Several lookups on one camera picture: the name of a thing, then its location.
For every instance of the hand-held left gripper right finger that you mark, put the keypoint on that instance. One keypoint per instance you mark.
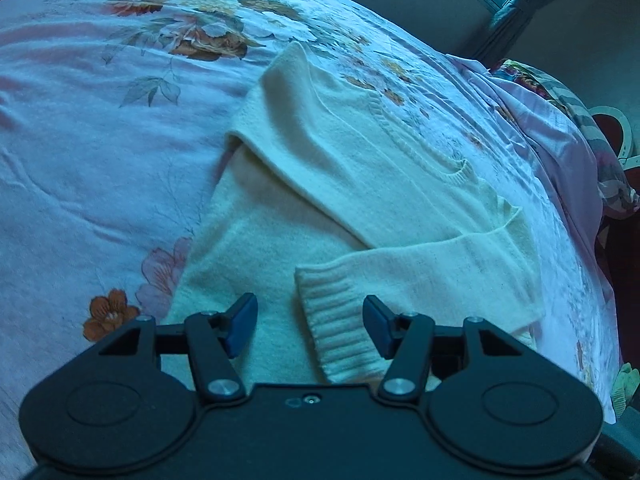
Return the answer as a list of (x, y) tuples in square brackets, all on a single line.
[(378, 326)]

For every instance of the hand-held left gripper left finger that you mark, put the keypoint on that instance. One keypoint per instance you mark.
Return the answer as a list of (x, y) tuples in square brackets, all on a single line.
[(242, 321)]

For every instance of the cream knit sweater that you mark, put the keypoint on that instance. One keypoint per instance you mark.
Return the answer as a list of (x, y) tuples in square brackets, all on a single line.
[(350, 180)]

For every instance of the floral pink bed sheet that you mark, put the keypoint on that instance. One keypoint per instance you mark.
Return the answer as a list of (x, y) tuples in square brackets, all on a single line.
[(90, 160)]

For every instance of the pink crumpled duvet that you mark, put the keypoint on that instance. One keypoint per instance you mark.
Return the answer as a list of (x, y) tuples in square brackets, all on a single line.
[(540, 130)]

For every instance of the striped floral pillow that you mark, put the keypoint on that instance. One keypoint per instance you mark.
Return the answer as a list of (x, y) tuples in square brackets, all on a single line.
[(595, 125)]

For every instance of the white and red headboard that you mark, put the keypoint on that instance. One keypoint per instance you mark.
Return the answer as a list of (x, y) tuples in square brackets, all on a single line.
[(625, 130)]

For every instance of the teal curtain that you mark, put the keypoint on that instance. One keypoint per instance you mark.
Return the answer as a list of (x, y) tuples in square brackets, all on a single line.
[(520, 5)]

